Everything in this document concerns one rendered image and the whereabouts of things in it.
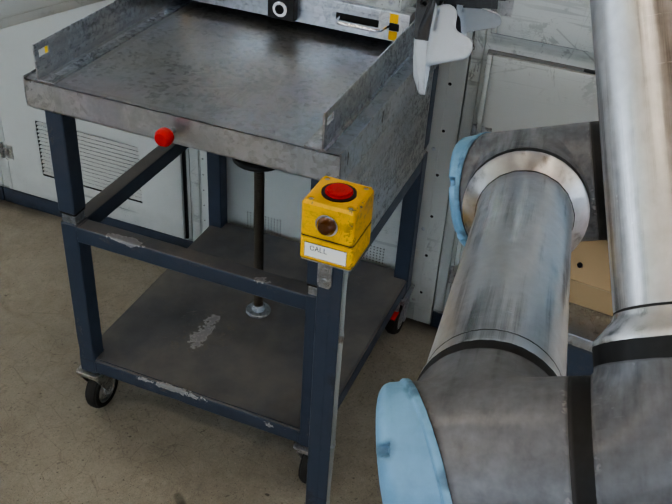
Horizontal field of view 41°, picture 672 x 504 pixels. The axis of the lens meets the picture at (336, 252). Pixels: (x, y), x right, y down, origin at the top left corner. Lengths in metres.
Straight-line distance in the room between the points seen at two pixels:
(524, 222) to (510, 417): 0.36
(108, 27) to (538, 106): 0.93
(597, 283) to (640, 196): 0.73
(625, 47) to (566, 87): 1.38
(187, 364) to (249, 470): 0.27
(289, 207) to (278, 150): 0.93
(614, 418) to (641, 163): 0.17
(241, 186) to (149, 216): 0.34
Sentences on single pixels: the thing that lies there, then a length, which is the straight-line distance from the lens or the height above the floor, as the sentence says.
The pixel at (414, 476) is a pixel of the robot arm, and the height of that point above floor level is 1.11.
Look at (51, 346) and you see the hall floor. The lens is 2.42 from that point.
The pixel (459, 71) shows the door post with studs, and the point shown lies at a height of 0.73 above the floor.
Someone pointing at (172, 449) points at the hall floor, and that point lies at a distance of 2.12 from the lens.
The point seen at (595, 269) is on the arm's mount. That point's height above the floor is 0.81.
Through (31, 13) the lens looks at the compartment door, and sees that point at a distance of 2.02.
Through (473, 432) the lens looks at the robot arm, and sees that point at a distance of 0.59.
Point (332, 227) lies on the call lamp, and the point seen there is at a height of 0.87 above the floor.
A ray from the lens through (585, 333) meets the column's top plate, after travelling 1.32.
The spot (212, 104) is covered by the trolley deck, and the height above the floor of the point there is 0.85.
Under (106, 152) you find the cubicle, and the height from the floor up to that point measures 0.28.
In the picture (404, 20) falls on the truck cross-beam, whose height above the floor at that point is 0.91.
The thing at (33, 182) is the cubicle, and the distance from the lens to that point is 2.88.
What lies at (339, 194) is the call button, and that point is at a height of 0.91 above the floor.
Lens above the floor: 1.55
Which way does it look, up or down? 35 degrees down
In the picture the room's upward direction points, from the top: 4 degrees clockwise
